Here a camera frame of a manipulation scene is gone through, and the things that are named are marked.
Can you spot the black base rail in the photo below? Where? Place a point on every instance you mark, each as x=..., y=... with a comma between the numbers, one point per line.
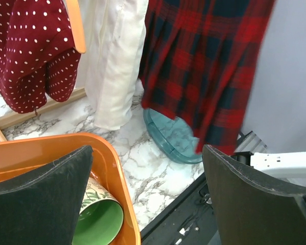
x=189, y=219

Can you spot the wooden clothes rack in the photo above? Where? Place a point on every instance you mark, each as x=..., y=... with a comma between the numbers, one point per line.
x=14, y=118

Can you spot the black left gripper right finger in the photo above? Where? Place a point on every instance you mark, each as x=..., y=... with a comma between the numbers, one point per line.
x=252, y=207

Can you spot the red plaid skirt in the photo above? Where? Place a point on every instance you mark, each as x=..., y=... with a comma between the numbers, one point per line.
x=198, y=64

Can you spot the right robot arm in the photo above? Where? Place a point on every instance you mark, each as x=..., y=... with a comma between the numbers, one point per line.
x=283, y=165

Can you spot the red polka dot garment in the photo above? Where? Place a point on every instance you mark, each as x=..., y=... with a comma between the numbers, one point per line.
x=38, y=59

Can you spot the green floral mug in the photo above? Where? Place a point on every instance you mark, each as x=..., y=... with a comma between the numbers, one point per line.
x=101, y=216

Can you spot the orange plastic bin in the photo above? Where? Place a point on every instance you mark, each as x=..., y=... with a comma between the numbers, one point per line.
x=20, y=156

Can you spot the blue transparent tray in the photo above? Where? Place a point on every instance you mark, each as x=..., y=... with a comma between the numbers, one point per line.
x=173, y=137

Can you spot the white skirt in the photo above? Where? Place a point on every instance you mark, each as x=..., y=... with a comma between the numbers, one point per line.
x=115, y=33

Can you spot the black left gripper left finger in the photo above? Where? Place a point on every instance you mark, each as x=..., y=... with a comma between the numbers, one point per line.
x=42, y=206

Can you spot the orange hanger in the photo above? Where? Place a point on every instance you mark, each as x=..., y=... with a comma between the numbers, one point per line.
x=76, y=24

